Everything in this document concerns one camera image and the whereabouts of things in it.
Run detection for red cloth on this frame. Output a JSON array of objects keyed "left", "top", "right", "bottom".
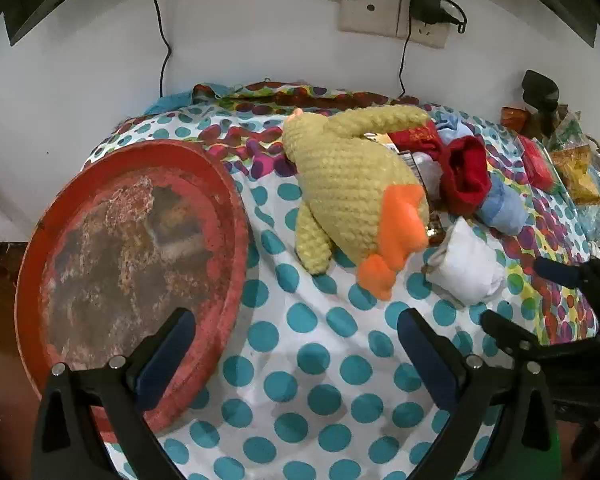
[{"left": 439, "top": 135, "right": 493, "bottom": 218}]

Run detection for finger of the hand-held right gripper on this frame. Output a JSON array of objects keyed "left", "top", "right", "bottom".
[
  {"left": 480, "top": 309, "right": 600, "bottom": 361},
  {"left": 534, "top": 256, "right": 600, "bottom": 311}
]

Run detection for thin black hanging cable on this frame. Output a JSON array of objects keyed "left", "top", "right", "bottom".
[{"left": 152, "top": 0, "right": 174, "bottom": 98}]

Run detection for white socks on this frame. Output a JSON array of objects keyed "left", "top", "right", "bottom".
[{"left": 425, "top": 216, "right": 506, "bottom": 306}]

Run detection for red gold-printed packet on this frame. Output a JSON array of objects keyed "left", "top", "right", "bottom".
[{"left": 390, "top": 126, "right": 440, "bottom": 153}]

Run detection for light blue cloth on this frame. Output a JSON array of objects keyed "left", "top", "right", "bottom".
[{"left": 432, "top": 112, "right": 531, "bottom": 237}]

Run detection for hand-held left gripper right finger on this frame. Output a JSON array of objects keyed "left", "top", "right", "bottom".
[{"left": 397, "top": 308, "right": 563, "bottom": 480}]

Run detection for cracked beige wall plate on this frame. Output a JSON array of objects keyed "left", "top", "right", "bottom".
[{"left": 337, "top": 0, "right": 405, "bottom": 37}]

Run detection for orange snack packet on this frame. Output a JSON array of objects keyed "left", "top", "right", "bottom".
[{"left": 500, "top": 106, "right": 531, "bottom": 136}]

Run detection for red cardboard box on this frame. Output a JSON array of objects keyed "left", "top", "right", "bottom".
[{"left": 520, "top": 136, "right": 561, "bottom": 193}]

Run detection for polka dot cloth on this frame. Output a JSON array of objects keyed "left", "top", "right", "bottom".
[{"left": 82, "top": 80, "right": 600, "bottom": 480}]

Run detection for beige wall socket plate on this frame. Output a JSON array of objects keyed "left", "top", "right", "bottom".
[{"left": 402, "top": 0, "right": 451, "bottom": 50}]

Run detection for yellow crocheted duck toy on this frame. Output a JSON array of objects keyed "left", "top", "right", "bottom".
[{"left": 281, "top": 105, "right": 433, "bottom": 301}]

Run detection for clear plastic bag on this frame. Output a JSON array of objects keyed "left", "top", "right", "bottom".
[{"left": 550, "top": 105, "right": 600, "bottom": 243}]

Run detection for black adapter cable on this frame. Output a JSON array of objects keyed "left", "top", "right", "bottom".
[{"left": 397, "top": 20, "right": 412, "bottom": 99}]

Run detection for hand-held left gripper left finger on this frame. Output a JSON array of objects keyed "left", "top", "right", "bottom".
[{"left": 31, "top": 307, "right": 197, "bottom": 480}]

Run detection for red round tray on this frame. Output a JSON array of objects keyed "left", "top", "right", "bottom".
[{"left": 14, "top": 139, "right": 253, "bottom": 443}]

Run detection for yellow snack bag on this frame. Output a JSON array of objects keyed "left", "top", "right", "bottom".
[{"left": 550, "top": 142, "right": 600, "bottom": 206}]

